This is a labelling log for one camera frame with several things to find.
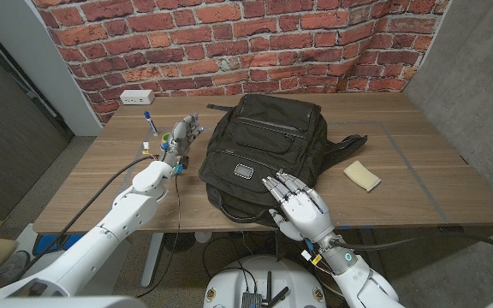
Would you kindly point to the pale yellow sponge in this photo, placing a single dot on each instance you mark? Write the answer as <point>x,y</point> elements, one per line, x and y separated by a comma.
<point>361,175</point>

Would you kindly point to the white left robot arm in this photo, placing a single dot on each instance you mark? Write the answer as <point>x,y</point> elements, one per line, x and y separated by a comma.
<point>101,239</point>

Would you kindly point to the small grey electronics box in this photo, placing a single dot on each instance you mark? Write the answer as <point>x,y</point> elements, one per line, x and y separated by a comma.
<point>251,300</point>

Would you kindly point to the white marker blue cap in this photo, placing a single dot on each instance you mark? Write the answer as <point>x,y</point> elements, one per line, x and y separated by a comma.
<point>150,123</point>

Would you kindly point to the white table leg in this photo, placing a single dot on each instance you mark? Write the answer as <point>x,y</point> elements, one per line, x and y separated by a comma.
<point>152,256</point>

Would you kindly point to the red brick print backdrop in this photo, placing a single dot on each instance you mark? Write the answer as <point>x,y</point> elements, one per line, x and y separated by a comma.
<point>238,43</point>

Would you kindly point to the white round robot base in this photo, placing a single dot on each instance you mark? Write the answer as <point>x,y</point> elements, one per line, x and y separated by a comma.
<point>229,282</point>

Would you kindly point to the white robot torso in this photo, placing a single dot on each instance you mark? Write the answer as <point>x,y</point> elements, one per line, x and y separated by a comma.
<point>58,302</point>

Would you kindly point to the colourful stacked cups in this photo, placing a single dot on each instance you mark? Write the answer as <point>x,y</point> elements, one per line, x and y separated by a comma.
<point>165,139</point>

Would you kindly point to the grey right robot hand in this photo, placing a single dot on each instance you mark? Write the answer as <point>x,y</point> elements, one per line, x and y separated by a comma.
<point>304,209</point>

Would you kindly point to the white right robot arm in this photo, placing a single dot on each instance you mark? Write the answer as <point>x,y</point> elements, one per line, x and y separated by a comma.
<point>362,282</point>

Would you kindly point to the blue floor object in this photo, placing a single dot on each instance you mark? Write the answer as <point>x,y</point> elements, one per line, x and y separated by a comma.
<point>47,244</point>

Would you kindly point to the white power strip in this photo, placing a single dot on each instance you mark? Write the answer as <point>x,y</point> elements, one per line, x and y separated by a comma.
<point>137,97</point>

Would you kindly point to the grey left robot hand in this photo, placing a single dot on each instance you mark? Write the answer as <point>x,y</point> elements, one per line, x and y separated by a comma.
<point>180,139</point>

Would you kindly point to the black backpack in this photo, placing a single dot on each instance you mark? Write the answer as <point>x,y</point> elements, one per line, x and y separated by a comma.
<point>263,137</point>

